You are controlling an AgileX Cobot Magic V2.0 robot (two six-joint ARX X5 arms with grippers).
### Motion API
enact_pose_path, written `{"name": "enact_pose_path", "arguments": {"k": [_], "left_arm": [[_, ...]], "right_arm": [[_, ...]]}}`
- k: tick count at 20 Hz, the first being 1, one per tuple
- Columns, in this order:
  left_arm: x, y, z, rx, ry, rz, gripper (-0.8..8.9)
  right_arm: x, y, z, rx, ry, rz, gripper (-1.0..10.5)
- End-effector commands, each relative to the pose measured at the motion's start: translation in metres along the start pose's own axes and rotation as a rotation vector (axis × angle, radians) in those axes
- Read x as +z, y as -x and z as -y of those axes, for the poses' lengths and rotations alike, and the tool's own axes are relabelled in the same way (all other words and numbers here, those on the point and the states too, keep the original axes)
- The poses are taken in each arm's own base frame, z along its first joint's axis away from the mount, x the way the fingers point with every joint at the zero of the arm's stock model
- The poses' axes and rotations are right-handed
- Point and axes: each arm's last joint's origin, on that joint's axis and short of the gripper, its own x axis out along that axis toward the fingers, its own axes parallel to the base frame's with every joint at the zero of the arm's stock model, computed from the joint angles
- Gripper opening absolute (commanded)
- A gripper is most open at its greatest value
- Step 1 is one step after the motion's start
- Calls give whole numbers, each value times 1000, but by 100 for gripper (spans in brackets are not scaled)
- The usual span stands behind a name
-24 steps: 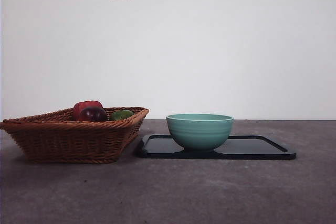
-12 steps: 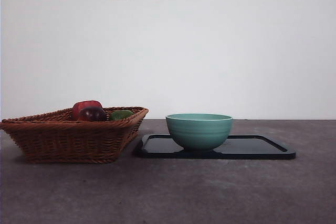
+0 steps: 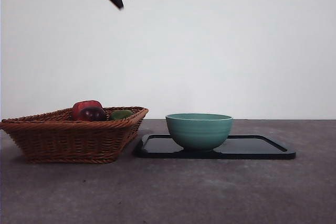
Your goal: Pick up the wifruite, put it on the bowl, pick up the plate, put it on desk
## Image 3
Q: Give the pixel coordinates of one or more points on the teal ceramic bowl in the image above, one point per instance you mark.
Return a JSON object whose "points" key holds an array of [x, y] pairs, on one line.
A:
{"points": [[199, 132]]}

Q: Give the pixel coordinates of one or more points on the red apple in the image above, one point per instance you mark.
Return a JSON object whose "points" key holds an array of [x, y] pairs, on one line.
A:
{"points": [[84, 106]]}

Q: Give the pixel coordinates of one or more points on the dark purple plum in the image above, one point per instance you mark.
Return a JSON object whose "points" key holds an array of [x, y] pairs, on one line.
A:
{"points": [[93, 113]]}

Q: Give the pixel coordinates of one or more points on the green avocado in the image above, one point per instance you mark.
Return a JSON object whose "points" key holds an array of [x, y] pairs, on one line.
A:
{"points": [[120, 115]]}

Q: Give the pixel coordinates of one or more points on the brown wicker basket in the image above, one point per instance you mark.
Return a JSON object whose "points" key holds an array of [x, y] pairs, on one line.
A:
{"points": [[71, 140]]}

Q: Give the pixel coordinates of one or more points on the dark green rectangular tray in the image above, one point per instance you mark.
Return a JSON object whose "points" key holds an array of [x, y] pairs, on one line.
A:
{"points": [[249, 149]]}

